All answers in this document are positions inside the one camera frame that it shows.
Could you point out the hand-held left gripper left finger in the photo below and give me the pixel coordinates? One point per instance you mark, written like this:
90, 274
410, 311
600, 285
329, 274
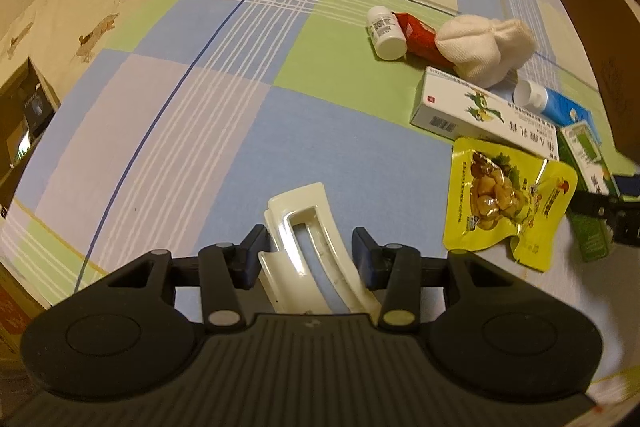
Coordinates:
256, 257

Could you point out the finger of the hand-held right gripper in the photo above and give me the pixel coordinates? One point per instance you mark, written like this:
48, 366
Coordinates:
629, 186
597, 206

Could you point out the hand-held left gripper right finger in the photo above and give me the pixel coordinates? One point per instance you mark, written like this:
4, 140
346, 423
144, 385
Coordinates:
364, 257

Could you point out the green slim box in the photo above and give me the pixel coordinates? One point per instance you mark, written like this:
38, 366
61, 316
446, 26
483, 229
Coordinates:
585, 148

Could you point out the cream plastic curved bracket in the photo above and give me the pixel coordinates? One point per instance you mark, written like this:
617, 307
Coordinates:
295, 212

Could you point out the yellow snack packet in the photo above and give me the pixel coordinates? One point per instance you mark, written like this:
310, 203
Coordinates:
500, 197

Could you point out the blue and white tube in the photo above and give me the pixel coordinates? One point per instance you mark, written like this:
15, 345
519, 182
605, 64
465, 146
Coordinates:
556, 105

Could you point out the brown cardboard box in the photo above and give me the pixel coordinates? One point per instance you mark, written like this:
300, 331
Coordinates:
610, 37

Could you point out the white medicine box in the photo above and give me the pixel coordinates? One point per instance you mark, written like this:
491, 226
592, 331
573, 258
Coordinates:
465, 107

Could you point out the white pill bottle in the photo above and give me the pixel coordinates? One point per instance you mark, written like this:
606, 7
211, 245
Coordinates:
386, 32

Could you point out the plaid bedsheet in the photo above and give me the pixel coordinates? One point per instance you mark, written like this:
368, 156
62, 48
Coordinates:
225, 107

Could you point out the white cloth bundle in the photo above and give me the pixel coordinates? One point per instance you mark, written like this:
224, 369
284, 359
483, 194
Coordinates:
480, 48

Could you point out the red packet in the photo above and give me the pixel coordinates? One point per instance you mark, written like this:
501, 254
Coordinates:
419, 36

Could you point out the orange printed box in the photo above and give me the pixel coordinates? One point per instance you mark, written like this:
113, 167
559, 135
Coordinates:
15, 312

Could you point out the open cardboard box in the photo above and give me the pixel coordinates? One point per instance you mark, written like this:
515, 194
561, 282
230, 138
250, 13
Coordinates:
25, 127

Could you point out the beige printed blanket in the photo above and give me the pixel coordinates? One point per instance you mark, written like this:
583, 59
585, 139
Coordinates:
60, 17

